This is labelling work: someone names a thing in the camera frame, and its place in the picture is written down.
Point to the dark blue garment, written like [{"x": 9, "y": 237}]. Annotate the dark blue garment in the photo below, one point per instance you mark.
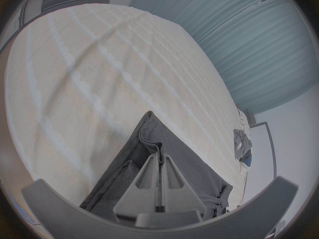
[{"x": 248, "y": 161}]

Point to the grey garment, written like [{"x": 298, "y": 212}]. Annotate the grey garment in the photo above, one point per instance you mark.
[{"x": 240, "y": 143}]

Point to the grey bedside table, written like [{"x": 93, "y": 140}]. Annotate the grey bedside table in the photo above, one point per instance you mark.
[{"x": 251, "y": 117}]

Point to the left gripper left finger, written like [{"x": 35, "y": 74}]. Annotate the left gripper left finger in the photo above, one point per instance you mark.
[{"x": 134, "y": 200}]

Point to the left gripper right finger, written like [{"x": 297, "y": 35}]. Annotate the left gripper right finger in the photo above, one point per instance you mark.
[{"x": 185, "y": 200}]

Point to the bed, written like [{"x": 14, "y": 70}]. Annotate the bed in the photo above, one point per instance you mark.
[{"x": 99, "y": 71}]

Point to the black T-shirt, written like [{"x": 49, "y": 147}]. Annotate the black T-shirt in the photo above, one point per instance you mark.
[{"x": 149, "y": 133}]

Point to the blue-green curtain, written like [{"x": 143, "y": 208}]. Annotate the blue-green curtain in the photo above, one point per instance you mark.
[{"x": 249, "y": 46}]

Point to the black glossy garment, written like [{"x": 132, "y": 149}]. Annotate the black glossy garment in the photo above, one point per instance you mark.
[{"x": 245, "y": 155}]

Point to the white printed pillow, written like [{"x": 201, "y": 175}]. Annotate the white printed pillow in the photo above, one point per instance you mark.
[{"x": 244, "y": 121}]

